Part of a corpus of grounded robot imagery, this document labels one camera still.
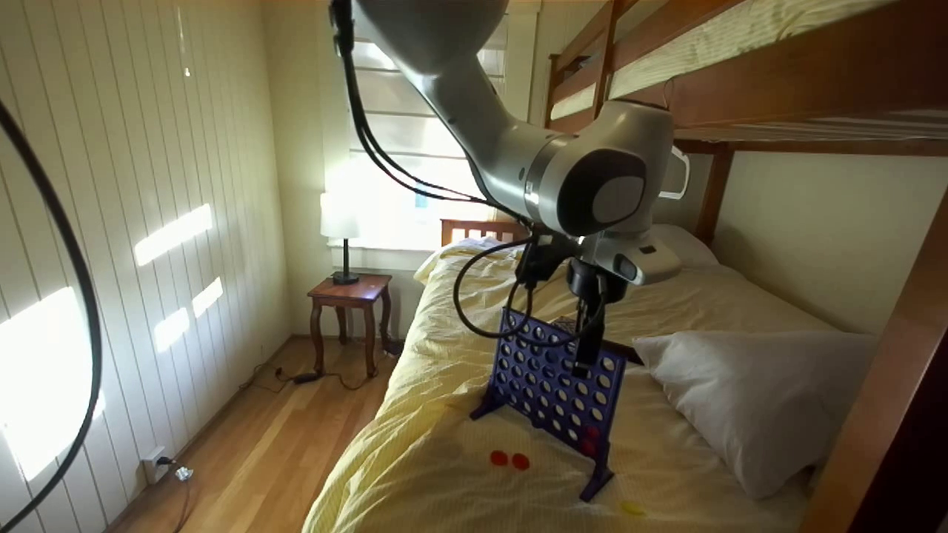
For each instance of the wooden bunk bed frame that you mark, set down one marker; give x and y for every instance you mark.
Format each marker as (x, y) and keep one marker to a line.
(788, 90)

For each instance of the small wooden side table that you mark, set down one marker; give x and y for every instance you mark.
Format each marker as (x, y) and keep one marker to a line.
(348, 291)

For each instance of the upper bunk mattress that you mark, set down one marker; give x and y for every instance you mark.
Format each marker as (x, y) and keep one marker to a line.
(749, 35)

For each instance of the yellow bed blanket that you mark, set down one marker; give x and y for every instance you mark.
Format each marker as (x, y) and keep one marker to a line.
(423, 483)

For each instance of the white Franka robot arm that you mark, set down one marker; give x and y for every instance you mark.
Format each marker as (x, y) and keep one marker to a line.
(551, 168)

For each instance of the flat white pillow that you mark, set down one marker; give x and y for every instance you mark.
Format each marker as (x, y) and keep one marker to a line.
(696, 248)

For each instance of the table lamp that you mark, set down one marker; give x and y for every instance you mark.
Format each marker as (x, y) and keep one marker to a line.
(343, 270)

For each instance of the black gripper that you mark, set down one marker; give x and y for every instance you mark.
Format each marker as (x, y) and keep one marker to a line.
(594, 282)

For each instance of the yellow game disc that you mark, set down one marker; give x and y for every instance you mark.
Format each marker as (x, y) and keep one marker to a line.
(628, 512)

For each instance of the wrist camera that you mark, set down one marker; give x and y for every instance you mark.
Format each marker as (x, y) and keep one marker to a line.
(653, 263)

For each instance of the large white pillow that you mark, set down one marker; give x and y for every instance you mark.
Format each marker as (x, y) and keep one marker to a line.
(758, 403)

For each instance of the white window blind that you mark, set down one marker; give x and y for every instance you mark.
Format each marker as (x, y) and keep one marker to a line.
(395, 130)

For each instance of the blue connect four grid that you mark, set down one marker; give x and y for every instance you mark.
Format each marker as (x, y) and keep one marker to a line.
(551, 396)

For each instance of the wall outlet with plug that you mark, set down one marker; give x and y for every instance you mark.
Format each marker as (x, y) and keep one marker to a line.
(164, 463)

